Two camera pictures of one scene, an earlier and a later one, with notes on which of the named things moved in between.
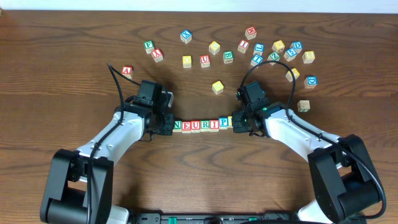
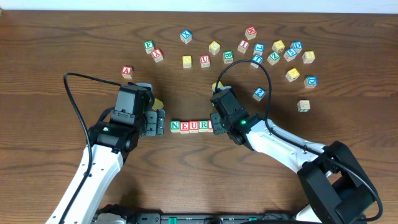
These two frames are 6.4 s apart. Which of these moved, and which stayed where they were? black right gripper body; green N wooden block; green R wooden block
Moved: black right gripper body
Stayed: green R wooden block; green N wooden block
